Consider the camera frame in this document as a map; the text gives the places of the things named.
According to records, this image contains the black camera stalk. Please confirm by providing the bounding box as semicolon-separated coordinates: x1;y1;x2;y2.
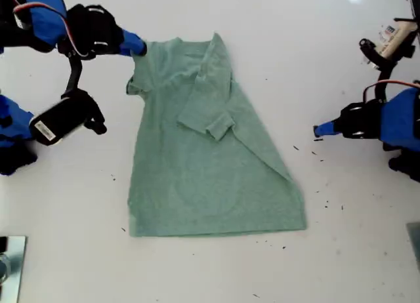
375;65;400;104
60;55;83;99

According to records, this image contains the beige black camera box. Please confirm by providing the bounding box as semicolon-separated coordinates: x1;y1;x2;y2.
358;17;420;71

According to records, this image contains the red white arm wire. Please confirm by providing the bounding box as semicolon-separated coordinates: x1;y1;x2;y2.
12;1;83;58
362;80;420;104

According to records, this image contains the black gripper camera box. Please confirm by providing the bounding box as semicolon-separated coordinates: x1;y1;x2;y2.
28;89;108;147

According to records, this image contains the large steel plate stand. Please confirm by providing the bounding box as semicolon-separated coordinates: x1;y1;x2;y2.
0;235;28;303

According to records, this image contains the green t-shirt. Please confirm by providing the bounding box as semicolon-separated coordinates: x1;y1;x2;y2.
125;31;308;238

